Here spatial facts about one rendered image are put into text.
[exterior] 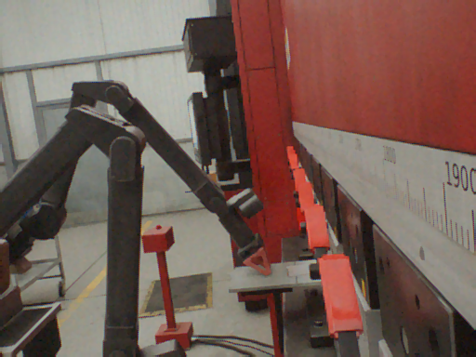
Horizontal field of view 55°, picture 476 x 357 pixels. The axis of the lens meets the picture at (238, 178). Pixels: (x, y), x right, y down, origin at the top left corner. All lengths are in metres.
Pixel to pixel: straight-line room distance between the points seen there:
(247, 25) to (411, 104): 1.92
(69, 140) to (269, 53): 1.44
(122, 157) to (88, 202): 7.84
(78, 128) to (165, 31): 7.59
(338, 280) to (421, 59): 0.19
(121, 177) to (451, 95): 0.62
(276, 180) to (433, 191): 1.91
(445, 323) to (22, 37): 8.87
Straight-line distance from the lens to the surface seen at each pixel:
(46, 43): 8.80
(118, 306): 0.86
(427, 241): 0.22
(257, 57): 2.10
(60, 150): 0.78
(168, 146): 1.19
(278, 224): 2.13
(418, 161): 0.21
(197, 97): 2.22
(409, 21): 0.21
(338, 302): 0.33
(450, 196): 0.18
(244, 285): 1.23
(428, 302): 0.23
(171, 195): 8.25
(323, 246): 0.51
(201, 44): 2.28
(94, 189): 8.50
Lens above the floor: 1.42
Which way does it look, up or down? 7 degrees down
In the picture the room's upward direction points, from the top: 7 degrees counter-clockwise
